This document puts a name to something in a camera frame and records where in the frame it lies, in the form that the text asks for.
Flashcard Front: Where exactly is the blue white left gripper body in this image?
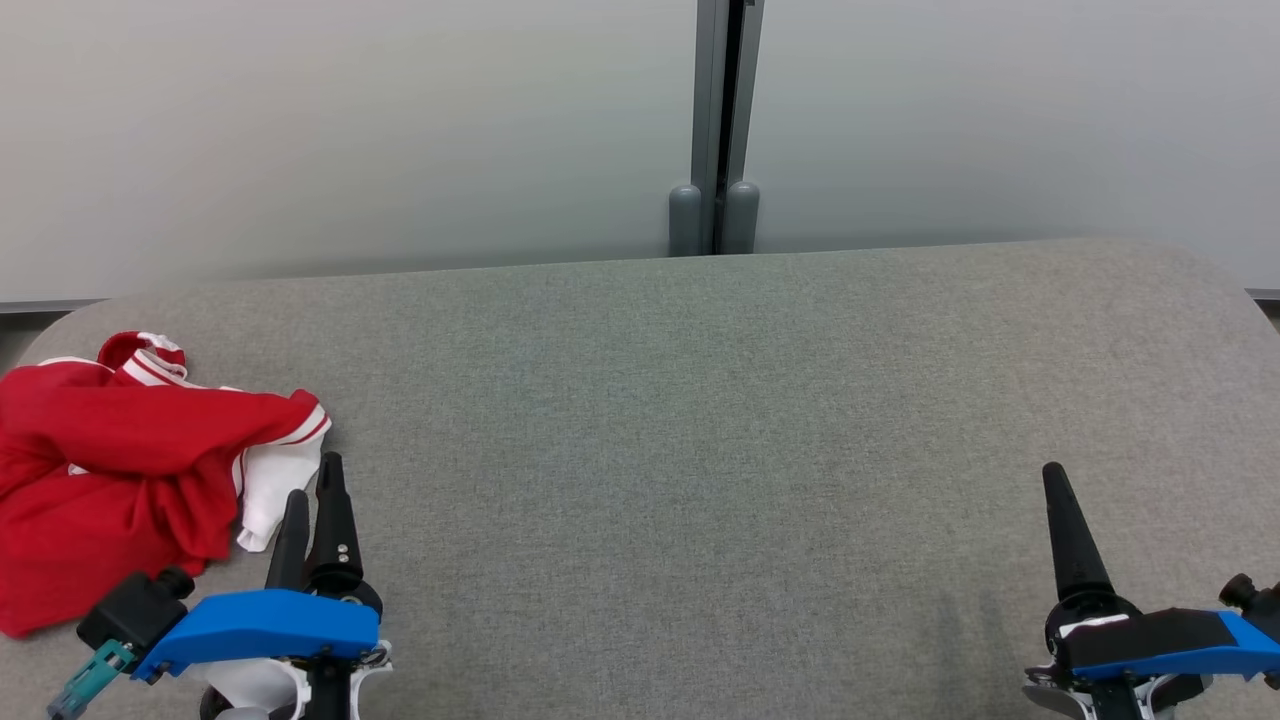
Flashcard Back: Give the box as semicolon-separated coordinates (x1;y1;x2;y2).
135;575;393;720

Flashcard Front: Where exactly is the grey metal partition post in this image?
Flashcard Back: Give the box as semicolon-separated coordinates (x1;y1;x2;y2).
722;0;767;255
668;0;729;257

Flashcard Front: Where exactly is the teal camera cable connector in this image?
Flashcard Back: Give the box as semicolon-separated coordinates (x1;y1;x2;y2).
47;640;136;719

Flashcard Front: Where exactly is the red jersey with white trim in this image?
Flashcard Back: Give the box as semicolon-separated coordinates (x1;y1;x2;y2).
0;350;333;591

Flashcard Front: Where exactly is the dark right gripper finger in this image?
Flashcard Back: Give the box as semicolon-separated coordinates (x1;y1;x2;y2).
1042;462;1117;604

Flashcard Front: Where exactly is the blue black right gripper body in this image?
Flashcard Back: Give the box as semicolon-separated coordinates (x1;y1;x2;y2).
1022;592;1280;720

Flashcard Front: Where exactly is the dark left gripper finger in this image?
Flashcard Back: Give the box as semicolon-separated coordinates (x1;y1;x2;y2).
303;452;366;593
268;490;311;591

